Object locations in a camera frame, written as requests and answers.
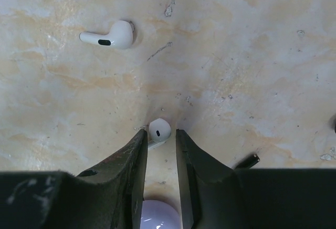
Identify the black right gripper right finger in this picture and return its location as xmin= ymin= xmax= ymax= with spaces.
xmin=176 ymin=130 xmax=335 ymax=228

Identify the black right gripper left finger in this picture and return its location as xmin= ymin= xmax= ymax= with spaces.
xmin=1 ymin=130 xmax=148 ymax=228

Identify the purple earbud charging case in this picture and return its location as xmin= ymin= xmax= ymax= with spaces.
xmin=140 ymin=200 xmax=181 ymax=229

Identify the white earbud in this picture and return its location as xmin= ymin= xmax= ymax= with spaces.
xmin=79 ymin=20 xmax=133 ymax=49
xmin=148 ymin=118 xmax=171 ymax=150

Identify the black earbud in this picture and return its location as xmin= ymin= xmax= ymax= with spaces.
xmin=233 ymin=153 xmax=260 ymax=170
xmin=329 ymin=114 xmax=336 ymax=133

